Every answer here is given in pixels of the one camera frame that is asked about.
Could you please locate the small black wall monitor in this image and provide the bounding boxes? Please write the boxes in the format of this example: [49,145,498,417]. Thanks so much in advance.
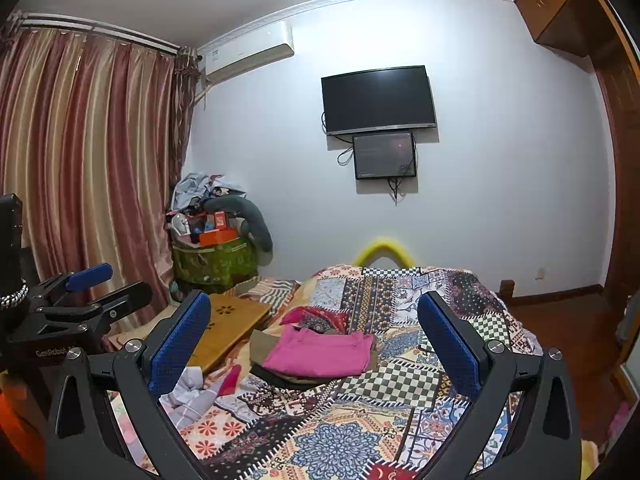
[352,131,418,181]

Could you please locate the grey plastic bag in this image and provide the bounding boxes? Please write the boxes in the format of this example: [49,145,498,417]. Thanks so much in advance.
[612,290,640,346]

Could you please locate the wooden lap desk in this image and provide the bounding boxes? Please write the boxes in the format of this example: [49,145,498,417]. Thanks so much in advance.
[185,294,271,373]

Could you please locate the black looped cable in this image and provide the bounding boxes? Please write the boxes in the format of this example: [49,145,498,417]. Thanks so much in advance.
[337,135,357,166]

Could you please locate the patchwork blanket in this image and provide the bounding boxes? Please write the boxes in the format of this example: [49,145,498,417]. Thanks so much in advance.
[195,264,546,480]

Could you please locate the black wall television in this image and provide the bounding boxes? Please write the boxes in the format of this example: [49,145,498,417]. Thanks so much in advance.
[321,65,438,137]

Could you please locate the white cloth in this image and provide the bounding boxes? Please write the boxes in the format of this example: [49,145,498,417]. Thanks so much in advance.
[159,365,246,428]

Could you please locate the red patterned cloth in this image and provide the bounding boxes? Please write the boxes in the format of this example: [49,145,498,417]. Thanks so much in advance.
[280,306,351,335]

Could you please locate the black garment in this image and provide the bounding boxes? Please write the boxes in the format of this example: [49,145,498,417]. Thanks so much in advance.
[250,362,341,390]

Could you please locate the yellow curved object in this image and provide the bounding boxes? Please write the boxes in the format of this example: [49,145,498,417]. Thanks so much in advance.
[354,240,415,267]

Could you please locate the magenta sock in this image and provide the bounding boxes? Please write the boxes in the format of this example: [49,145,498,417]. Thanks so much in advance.
[217,365,242,400]

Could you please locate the black hanging cable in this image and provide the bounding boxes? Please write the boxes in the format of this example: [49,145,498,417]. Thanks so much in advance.
[389,160,418,204]

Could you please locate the pink pants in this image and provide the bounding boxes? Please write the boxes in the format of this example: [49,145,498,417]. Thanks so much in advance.
[262,327,375,377]

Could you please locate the orange box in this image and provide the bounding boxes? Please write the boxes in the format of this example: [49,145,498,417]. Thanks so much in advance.
[197,227,237,248]

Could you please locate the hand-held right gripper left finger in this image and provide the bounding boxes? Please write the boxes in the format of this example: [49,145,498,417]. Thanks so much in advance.
[45,290,213,480]

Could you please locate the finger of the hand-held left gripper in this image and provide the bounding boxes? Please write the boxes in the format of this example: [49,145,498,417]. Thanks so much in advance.
[32,261,114,306]
[37,281,153,335]

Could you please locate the pink striped curtain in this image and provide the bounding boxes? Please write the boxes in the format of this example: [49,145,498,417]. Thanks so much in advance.
[0,25,201,356]

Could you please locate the curtain rod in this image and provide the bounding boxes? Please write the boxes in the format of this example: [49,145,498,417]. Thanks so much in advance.
[10,10,201,61]

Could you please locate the green patterned bag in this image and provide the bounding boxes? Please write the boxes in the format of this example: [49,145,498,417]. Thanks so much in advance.
[171,237,260,295]

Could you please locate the white air conditioner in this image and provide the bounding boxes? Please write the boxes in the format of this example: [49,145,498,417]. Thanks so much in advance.
[202,21,296,83]

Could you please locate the orange patterned bed sheet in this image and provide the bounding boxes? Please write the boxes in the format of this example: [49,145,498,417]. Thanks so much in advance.
[220,277,302,311]

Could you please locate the wooden door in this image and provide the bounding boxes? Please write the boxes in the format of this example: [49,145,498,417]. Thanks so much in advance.
[580,0,640,361]

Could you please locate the olive green pants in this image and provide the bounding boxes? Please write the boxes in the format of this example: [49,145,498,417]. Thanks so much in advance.
[249,329,381,381]

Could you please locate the yellow orange fleece blanket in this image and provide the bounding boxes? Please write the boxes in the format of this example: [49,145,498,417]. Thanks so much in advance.
[581,440,598,480]

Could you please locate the pile of light clothes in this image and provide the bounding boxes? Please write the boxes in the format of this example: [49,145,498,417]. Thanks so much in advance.
[170,172,246,216]

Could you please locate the grey plush pillow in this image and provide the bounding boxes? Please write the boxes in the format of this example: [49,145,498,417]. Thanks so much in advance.
[202,195,274,266]

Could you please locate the orange cloth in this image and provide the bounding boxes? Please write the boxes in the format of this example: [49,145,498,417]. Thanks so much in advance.
[0,372,48,480]

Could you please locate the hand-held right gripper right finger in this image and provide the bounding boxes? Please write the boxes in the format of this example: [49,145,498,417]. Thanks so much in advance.
[417,290,583,480]

